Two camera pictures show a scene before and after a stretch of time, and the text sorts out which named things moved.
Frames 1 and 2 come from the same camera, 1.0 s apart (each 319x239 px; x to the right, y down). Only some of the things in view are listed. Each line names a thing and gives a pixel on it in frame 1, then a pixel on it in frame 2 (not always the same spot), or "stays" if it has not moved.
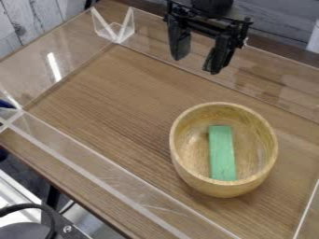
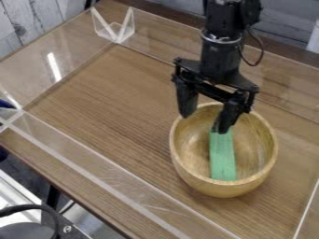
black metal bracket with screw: x=66 y=229 stays
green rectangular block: x=222 y=154 stays
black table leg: x=52 y=197 stays
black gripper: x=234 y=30 to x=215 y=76
